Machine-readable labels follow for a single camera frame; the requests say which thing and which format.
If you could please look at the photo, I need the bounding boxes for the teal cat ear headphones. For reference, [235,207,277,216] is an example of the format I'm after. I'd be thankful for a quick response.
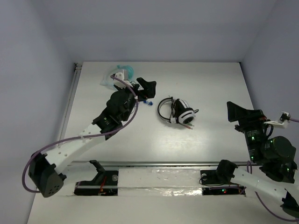
[100,65,134,90]

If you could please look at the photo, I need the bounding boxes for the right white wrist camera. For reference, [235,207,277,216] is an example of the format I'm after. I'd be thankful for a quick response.
[265,111,291,129]

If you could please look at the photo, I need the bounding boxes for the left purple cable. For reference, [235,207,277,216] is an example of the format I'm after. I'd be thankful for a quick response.
[22,75,139,192]

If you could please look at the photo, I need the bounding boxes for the blue thin cable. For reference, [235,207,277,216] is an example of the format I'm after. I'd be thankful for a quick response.
[133,100,154,115]

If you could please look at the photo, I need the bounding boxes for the black headphone cable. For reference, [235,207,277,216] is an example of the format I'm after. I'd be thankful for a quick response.
[169,96,199,130]

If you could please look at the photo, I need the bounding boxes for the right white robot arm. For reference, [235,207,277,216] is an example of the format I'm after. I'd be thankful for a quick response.
[215,101,299,223]

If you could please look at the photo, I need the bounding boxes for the aluminium frame rail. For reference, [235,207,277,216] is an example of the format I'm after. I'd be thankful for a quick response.
[50,63,82,167]

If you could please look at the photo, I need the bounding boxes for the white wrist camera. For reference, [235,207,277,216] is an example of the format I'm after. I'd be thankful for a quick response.
[265,111,291,129]
[112,72,130,90]

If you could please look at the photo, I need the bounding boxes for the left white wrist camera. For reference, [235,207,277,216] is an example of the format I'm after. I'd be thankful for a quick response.
[112,72,130,90]

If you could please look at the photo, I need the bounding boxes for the white black headphones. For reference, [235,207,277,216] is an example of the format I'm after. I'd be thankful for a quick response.
[157,97,199,130]

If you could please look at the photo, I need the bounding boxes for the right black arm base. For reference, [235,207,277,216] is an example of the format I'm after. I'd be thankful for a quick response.
[199,160,246,196]

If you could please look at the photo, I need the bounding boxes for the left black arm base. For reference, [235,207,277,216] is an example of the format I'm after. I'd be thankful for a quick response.
[74,160,119,196]

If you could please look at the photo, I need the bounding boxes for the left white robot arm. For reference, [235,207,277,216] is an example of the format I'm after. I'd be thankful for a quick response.
[22,74,157,198]

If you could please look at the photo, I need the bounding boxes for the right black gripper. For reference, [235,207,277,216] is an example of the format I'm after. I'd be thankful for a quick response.
[227,100,271,161]

